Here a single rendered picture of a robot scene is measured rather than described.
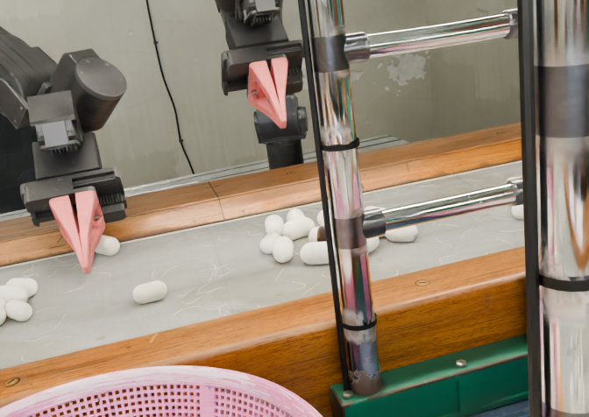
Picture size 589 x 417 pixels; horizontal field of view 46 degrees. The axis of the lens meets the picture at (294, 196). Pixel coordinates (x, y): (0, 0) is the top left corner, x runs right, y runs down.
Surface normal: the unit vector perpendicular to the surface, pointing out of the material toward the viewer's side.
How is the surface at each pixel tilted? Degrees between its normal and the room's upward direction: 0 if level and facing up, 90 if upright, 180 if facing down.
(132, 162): 90
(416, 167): 45
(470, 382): 90
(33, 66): 39
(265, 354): 90
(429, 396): 90
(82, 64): 49
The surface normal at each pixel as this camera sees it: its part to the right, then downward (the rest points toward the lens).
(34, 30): 0.34, 0.25
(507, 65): -0.94, 0.21
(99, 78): 0.56, -0.59
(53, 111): 0.07, -0.57
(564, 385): -0.49, 0.31
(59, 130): 0.22, 0.01
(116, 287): -0.12, -0.95
